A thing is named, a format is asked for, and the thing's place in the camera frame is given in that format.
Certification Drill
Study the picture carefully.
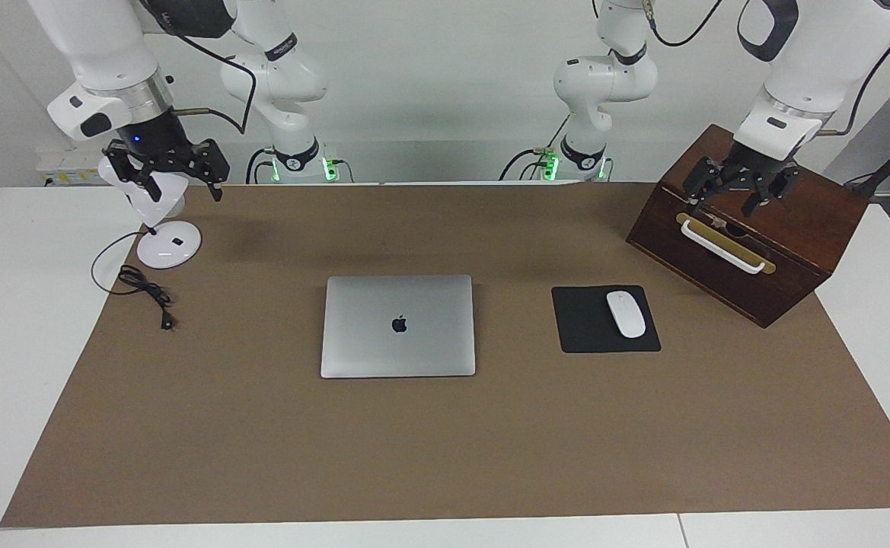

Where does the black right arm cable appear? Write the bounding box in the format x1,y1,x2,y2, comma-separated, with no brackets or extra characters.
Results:
140,0,257,135

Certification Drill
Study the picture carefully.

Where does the silver laptop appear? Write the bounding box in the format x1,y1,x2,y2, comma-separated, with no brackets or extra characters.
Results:
320,275,477,379

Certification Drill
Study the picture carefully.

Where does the brown table mat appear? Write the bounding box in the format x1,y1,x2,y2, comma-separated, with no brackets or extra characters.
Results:
0,183,890,528

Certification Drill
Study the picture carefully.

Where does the dark wooden box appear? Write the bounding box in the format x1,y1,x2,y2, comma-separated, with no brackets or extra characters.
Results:
626,124,869,329

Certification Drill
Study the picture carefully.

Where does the black mouse pad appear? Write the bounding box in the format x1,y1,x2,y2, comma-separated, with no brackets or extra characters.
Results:
551,285,662,354

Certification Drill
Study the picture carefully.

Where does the white computer mouse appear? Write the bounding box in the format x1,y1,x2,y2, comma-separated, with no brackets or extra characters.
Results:
606,290,647,339

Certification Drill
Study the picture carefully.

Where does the black left base cable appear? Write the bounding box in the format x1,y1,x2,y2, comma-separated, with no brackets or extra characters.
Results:
499,114,572,181

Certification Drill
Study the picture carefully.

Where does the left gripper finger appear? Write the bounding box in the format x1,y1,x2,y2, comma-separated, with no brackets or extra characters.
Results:
681,158,723,218
742,169,800,218

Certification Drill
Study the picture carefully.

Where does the black lamp power cable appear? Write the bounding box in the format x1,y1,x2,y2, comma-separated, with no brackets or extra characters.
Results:
91,231,179,331

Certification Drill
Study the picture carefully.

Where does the black right base cable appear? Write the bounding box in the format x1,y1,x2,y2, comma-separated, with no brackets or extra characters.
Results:
245,148,276,184

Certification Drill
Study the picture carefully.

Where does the black base cable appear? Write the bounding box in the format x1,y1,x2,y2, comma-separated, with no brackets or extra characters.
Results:
499,114,572,181
245,148,276,184

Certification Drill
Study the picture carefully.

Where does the white wall power strip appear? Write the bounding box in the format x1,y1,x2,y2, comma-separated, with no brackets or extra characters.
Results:
37,148,107,186

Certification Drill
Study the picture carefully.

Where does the white desk lamp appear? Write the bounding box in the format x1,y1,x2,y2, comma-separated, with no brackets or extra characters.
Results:
98,156,203,269

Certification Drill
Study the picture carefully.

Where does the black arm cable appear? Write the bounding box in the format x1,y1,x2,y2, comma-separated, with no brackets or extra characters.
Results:
140,0,257,135
646,0,890,138

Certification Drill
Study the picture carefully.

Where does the white box handle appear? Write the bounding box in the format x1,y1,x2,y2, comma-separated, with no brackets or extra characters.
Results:
679,219,767,275

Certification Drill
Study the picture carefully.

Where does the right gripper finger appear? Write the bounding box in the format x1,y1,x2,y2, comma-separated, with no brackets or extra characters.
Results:
104,139,164,203
190,139,231,202

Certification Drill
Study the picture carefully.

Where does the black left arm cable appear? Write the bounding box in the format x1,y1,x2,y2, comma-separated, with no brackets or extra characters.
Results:
646,0,890,138

